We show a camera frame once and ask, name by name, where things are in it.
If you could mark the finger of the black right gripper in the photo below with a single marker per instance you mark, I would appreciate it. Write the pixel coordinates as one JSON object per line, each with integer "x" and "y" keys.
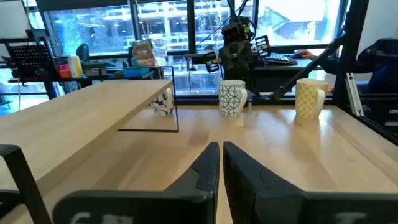
{"x": 212, "y": 61}
{"x": 262, "y": 46}

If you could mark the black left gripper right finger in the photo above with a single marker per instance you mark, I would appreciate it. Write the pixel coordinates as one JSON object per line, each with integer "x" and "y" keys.
{"x": 248, "y": 193}

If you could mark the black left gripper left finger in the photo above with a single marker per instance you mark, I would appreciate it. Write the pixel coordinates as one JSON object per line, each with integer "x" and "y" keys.
{"x": 199, "y": 186}

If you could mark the white mug blue lattice print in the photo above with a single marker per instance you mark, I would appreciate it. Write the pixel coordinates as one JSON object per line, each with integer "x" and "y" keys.
{"x": 230, "y": 99}

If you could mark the white mug dark floral print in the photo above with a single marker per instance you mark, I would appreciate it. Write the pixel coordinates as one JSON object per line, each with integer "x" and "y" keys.
{"x": 161, "y": 105}

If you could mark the black computer keyboard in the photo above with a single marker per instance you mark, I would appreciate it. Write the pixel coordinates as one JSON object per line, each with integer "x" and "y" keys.
{"x": 280, "y": 59}

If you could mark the black office desk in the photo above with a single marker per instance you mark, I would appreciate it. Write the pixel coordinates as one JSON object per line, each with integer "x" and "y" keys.
{"x": 273, "y": 77}

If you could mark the person's hand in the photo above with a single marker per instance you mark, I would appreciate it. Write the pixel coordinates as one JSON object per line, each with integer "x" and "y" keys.
{"x": 306, "y": 54}

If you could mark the stack of cardboard boxes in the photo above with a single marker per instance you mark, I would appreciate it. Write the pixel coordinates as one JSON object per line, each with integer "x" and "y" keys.
{"x": 143, "y": 53}

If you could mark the blue plastic bin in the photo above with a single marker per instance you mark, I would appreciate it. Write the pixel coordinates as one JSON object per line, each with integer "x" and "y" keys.
{"x": 135, "y": 72}

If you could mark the silver aluminium bar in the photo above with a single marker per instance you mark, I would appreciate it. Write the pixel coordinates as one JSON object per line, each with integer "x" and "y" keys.
{"x": 354, "y": 96}

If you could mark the person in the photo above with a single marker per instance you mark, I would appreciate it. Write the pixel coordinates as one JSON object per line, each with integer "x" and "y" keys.
{"x": 379, "y": 62}

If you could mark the grey box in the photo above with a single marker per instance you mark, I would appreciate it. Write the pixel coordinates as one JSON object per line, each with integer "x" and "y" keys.
{"x": 94, "y": 70}

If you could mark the black office chair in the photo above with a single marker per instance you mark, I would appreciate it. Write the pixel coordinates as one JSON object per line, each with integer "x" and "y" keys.
{"x": 82, "y": 51}

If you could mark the white yellow bottle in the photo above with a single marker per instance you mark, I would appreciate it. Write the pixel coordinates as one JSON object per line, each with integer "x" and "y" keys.
{"x": 75, "y": 67}

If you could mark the wooden shelf black metal legs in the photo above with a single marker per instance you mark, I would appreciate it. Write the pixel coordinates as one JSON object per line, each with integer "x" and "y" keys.
{"x": 77, "y": 118}

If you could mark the orange pink container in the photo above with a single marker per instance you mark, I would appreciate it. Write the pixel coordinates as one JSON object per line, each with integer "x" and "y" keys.
{"x": 64, "y": 73}

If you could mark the black pegboard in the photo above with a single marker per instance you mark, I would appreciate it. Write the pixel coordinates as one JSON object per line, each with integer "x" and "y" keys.
{"x": 31, "y": 59}

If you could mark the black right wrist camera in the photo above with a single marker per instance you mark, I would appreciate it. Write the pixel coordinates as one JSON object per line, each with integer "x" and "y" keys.
{"x": 234, "y": 32}

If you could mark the black window frame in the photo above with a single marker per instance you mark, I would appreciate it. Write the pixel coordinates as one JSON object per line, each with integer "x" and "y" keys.
{"x": 191, "y": 25}

